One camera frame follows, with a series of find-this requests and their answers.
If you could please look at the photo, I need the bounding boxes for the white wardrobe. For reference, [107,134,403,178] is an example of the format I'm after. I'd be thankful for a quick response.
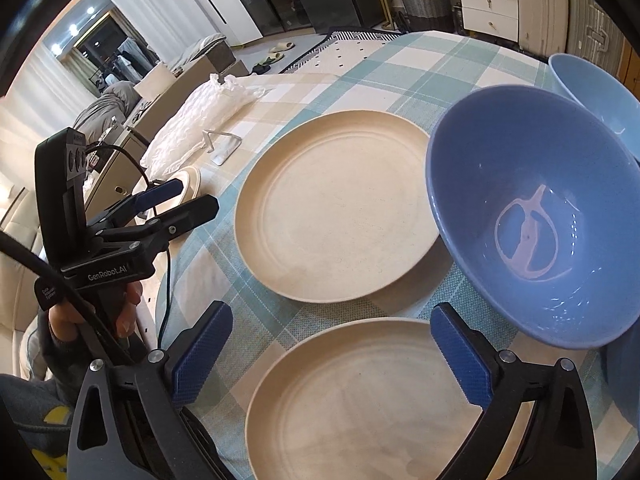
[181,0,264,47]

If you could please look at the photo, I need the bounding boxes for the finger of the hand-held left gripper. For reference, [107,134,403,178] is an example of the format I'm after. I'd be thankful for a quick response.
[87,177,184,235]
[97,195,220,261]

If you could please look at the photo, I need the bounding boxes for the white curtain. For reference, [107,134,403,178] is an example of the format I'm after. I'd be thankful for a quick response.
[0,42,88,181]

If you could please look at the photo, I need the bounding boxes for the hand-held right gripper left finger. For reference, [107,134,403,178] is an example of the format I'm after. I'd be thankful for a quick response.
[67,300,235,480]

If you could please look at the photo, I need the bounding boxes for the silver suitcase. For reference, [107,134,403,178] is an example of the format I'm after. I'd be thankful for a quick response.
[566,0,627,70]

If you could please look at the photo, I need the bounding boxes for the person's left forearm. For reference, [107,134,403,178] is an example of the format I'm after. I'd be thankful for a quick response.
[42,332,95,406]

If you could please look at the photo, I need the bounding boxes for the beige sofa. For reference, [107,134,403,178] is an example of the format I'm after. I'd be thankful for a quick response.
[0,180,53,376]

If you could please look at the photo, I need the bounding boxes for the blue bowl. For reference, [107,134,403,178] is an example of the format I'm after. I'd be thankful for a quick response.
[425,85,640,351]
[548,53,640,162]

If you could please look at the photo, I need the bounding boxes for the green slipper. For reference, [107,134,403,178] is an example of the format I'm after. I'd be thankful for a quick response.
[251,56,287,74]

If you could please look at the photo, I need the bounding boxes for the thin black cable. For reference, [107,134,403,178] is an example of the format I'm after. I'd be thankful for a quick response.
[86,144,172,353]

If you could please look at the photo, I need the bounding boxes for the metal phone stand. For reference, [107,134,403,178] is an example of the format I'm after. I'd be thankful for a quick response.
[202,130,242,166]

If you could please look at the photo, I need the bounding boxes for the white dressing table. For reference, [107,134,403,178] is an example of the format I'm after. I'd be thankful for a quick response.
[453,0,522,44]

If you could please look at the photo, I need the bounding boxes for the grey blanket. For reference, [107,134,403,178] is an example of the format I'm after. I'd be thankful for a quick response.
[74,81,142,138]

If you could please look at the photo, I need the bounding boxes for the person's left hand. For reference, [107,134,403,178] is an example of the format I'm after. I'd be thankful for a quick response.
[47,280,144,346]

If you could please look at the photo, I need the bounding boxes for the wooden door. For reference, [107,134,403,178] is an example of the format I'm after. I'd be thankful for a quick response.
[619,37,640,93]

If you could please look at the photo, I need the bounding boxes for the dotted cream rug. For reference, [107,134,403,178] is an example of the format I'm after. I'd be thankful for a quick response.
[281,27,403,75]

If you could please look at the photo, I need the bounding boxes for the teal beige checked tablecloth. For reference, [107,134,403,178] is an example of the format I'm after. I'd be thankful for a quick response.
[155,30,640,480]

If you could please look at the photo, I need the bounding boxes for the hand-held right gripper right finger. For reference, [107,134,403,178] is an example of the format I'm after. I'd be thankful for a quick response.
[430,302,599,480]

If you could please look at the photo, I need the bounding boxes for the small beige plate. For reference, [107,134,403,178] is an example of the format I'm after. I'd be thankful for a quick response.
[170,166,202,200]

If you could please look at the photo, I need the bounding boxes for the thick black cable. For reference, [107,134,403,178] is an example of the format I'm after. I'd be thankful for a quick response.
[0,231,138,363]

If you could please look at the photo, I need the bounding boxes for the grey printed trousers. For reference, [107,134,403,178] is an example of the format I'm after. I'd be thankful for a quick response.
[0,372,82,480]

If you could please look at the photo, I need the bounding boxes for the beige suitcase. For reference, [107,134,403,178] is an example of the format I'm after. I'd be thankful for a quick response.
[515,0,572,57]

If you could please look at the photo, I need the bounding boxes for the dark window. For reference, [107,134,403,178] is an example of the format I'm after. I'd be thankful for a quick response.
[72,15,153,97]

